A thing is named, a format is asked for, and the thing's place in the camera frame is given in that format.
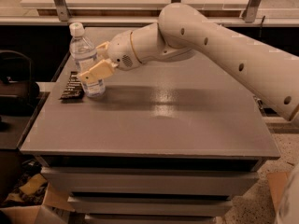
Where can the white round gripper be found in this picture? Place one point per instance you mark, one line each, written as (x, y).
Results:
(121, 51)

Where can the clear plastic water bottle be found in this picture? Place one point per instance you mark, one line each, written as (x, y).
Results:
(84, 55)

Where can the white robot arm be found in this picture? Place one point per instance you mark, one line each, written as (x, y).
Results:
(269, 73)

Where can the black rxbar chocolate bar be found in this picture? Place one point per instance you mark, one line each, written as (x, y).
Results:
(73, 88)

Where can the black office chair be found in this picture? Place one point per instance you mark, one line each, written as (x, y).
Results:
(18, 88)

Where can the grey drawer cabinet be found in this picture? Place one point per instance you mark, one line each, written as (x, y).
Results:
(168, 143)

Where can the yellow foam piece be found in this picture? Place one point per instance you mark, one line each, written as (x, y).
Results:
(33, 184)

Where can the cardboard box left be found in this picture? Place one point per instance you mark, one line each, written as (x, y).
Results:
(55, 209)

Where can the cardboard box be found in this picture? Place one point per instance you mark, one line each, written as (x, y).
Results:
(55, 209)
(277, 182)

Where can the cardboard box right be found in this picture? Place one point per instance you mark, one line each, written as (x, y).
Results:
(277, 182)

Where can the left metal bracket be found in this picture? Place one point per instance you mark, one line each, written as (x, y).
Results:
(62, 10)

